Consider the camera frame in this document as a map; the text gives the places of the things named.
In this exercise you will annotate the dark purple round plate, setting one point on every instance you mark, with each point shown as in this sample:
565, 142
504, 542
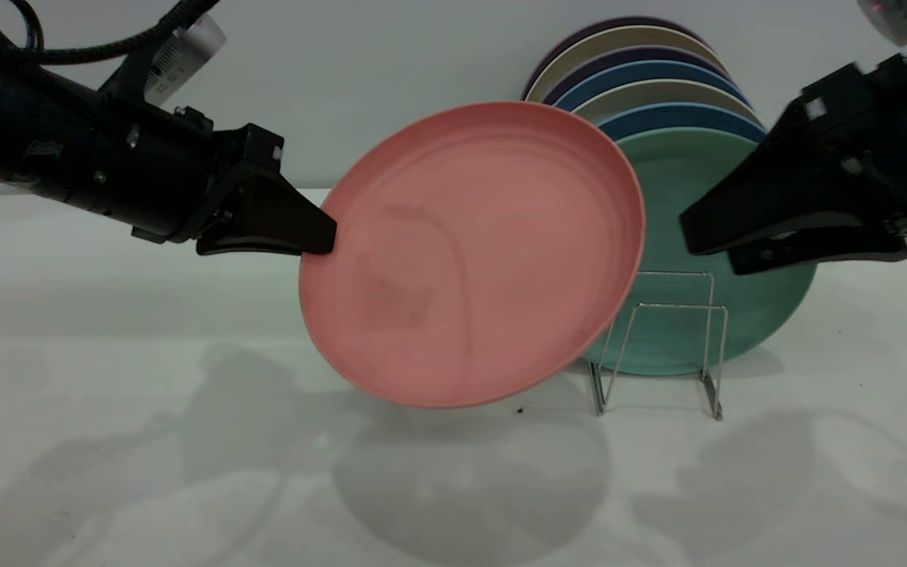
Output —
619, 23

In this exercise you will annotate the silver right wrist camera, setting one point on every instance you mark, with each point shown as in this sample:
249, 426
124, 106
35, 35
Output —
898, 20

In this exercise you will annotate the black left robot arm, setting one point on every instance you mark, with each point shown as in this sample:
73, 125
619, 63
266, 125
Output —
12, 118

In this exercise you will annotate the green round plate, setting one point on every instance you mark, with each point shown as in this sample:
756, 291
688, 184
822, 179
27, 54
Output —
674, 181

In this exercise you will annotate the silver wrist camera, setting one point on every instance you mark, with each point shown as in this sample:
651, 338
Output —
898, 20
182, 59

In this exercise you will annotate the blue round plate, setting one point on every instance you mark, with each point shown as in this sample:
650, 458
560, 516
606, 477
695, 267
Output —
642, 73
682, 118

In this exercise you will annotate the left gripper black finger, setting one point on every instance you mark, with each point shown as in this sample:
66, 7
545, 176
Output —
280, 216
233, 247

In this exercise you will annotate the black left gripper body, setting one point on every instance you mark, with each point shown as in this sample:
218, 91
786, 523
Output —
162, 173

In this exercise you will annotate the beige round plate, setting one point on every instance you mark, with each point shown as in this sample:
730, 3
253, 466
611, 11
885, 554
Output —
619, 38
658, 93

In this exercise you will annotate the pink round plate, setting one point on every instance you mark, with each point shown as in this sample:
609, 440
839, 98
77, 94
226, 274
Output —
469, 260

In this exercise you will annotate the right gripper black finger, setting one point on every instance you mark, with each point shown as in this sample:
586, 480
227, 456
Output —
800, 189
823, 252

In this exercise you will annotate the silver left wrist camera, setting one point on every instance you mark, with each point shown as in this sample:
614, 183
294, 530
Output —
182, 59

